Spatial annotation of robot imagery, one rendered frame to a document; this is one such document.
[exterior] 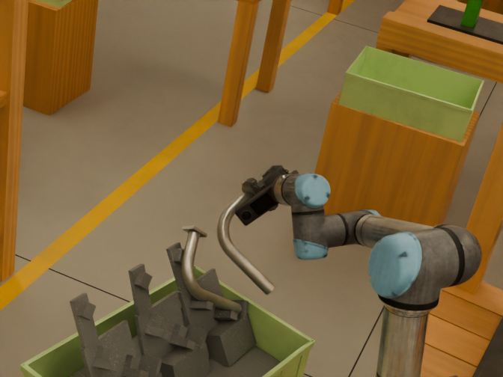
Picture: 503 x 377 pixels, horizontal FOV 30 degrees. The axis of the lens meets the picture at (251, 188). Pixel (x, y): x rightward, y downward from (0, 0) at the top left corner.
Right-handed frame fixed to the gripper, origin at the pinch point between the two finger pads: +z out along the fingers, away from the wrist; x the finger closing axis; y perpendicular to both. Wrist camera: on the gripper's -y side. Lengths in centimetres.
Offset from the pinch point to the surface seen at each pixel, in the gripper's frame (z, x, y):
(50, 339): 147, -31, -53
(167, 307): 2.6, -7.6, -33.7
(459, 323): 5, -74, 28
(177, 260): 3.8, -1.1, -23.9
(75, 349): 8, -1, -57
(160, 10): 436, 19, 176
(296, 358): -7.7, -37.9, -19.3
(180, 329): 2.9, -14.3, -35.0
